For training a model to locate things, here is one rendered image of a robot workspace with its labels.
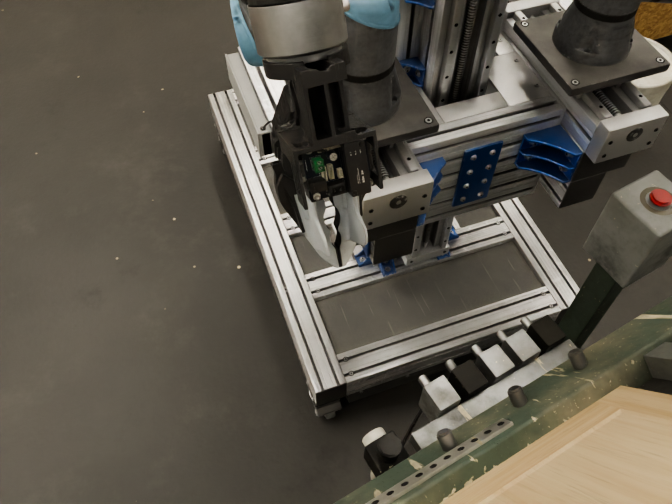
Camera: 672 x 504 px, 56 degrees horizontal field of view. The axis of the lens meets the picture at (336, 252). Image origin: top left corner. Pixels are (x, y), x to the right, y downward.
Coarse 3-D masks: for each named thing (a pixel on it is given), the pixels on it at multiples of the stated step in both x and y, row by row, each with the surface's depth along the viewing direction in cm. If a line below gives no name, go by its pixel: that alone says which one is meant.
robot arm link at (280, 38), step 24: (312, 0) 47; (336, 0) 48; (264, 24) 48; (288, 24) 47; (312, 24) 47; (336, 24) 49; (264, 48) 49; (288, 48) 48; (312, 48) 48; (336, 48) 50
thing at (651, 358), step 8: (664, 344) 102; (656, 352) 101; (664, 352) 100; (648, 360) 101; (656, 360) 100; (664, 360) 98; (656, 368) 100; (664, 368) 99; (656, 376) 101; (664, 376) 99
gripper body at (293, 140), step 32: (288, 64) 49; (320, 64) 51; (320, 96) 50; (288, 128) 55; (320, 128) 52; (352, 128) 52; (288, 160) 56; (320, 160) 51; (352, 160) 52; (320, 192) 54; (352, 192) 53
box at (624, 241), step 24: (624, 192) 118; (600, 216) 124; (624, 216) 118; (648, 216) 115; (600, 240) 126; (624, 240) 120; (648, 240) 115; (600, 264) 130; (624, 264) 123; (648, 264) 123
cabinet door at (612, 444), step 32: (576, 416) 97; (608, 416) 93; (640, 416) 89; (544, 448) 92; (576, 448) 89; (608, 448) 85; (640, 448) 82; (480, 480) 91; (512, 480) 87; (544, 480) 84; (576, 480) 81; (608, 480) 78; (640, 480) 75
